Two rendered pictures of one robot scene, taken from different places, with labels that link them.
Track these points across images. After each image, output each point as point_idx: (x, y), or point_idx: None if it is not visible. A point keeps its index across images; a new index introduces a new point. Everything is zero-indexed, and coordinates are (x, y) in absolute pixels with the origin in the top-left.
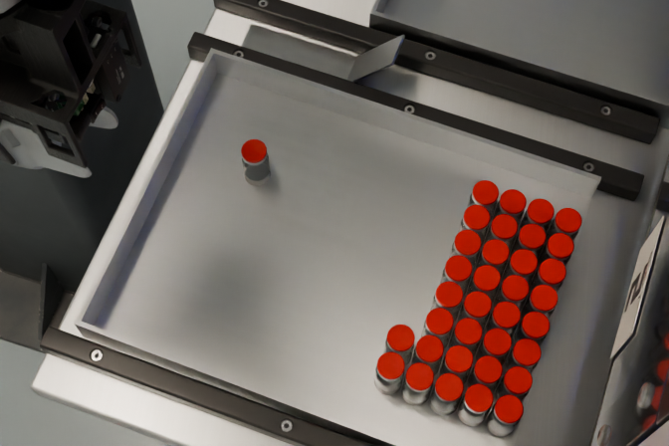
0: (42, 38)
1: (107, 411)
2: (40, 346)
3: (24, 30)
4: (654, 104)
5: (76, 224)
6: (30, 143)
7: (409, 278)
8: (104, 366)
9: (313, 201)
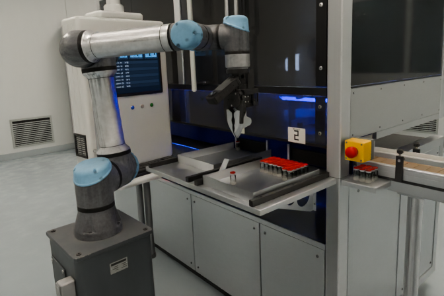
0: (252, 72)
1: (273, 203)
2: (253, 201)
3: (250, 72)
4: (257, 153)
5: None
6: (244, 116)
7: (269, 177)
8: (264, 196)
9: (244, 181)
